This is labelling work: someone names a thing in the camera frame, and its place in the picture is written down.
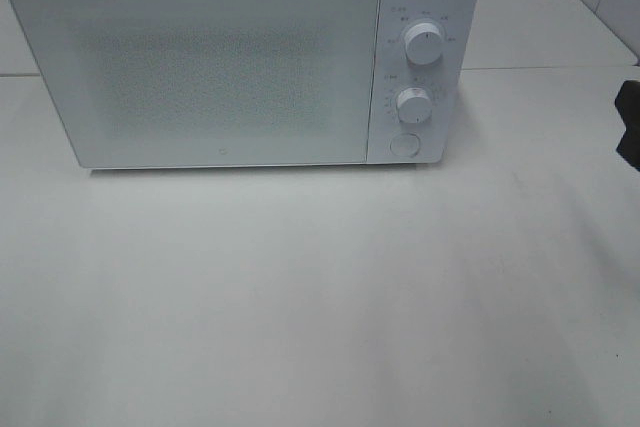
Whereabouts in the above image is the round white door button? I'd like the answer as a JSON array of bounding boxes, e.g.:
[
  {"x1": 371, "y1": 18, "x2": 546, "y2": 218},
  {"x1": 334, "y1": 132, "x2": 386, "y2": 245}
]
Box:
[{"x1": 390, "y1": 133, "x2": 421, "y2": 158}]

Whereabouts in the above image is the white timer knob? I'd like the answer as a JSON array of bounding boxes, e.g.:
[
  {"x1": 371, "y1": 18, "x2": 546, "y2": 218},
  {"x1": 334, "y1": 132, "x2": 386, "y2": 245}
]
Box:
[{"x1": 396, "y1": 87, "x2": 433, "y2": 124}]

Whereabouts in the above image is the upper white power knob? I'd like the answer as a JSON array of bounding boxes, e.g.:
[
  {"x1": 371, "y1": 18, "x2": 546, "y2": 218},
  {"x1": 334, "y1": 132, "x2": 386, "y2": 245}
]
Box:
[{"x1": 403, "y1": 20, "x2": 444, "y2": 66}]

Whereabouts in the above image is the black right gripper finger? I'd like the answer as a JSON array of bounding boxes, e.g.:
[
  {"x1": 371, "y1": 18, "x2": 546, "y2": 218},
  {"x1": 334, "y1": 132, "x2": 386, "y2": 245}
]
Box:
[{"x1": 614, "y1": 80, "x2": 640, "y2": 170}]

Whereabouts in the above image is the white microwave door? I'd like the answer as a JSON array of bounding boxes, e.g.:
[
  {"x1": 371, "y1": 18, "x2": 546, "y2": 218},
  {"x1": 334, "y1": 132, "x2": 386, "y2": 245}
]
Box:
[{"x1": 11, "y1": 0, "x2": 378, "y2": 169}]

